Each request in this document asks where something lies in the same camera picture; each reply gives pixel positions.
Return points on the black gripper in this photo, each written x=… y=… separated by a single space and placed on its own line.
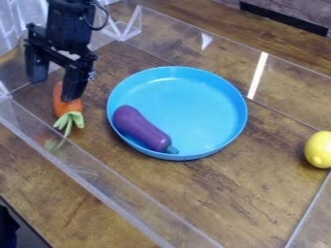
x=67 y=33

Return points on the orange toy carrot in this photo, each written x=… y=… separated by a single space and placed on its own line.
x=67 y=111

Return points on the white lattice curtain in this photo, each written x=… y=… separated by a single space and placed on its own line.
x=19 y=12

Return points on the purple toy eggplant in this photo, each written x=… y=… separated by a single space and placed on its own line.
x=131 y=124

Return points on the blue round plate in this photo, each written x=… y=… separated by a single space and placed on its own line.
x=193 y=105

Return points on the dark object bottom left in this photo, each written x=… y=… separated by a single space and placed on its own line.
x=8 y=228

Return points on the yellow toy lemon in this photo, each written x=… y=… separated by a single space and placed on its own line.
x=318 y=149

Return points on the clear acrylic enclosure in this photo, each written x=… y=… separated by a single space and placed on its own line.
x=97 y=195

